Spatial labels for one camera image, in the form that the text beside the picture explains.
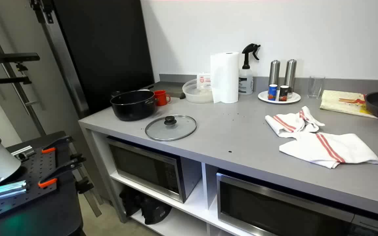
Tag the yellow printed cloth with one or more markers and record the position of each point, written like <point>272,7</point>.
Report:
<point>341,103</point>

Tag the flat white red-striped towel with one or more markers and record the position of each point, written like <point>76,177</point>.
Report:
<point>328,151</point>

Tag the black breadboard table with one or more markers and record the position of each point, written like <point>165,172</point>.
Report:
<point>45,210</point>

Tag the dark red can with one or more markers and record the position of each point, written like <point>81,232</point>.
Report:
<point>283,93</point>

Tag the crumpled white red-striped towel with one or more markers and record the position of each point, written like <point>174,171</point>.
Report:
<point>285,124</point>

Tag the small white gray block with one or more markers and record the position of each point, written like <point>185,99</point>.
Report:
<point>22,152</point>

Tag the steel shaker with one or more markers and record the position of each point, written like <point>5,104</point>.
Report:
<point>290,72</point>
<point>274,72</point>

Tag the glass lid with black knob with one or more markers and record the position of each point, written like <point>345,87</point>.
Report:
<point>169,121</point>

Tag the gray metal rail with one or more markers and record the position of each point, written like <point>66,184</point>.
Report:
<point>62,57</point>

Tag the white plastic container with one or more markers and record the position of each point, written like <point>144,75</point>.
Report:
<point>224,79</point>

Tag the black stereo camera bar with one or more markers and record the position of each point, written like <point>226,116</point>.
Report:
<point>16,57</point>

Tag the white counter shelf unit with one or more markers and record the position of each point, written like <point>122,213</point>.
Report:
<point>206,184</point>

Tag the black bag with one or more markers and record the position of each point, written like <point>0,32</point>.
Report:
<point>153,211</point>

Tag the clear plastic container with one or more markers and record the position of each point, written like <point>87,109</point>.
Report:
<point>195,92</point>

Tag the aluminium rail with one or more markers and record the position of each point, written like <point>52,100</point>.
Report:
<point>5,190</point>

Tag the large black board panel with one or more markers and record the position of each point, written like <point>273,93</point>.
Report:
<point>105,48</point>

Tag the red mug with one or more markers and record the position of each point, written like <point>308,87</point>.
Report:
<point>160,97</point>

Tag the clear drinking glass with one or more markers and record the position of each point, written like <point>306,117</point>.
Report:
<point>315,89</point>

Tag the steel microwave oven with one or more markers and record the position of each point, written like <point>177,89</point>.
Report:
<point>144,168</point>
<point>276,214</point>

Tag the small white plate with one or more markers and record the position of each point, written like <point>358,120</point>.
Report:
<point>293,99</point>

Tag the spray bottle with black trigger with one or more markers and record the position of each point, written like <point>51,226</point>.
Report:
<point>245,83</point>

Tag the blue can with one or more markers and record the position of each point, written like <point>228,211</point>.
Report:
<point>272,92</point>

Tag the black cooking pot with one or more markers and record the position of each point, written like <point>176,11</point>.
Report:
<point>131,109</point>

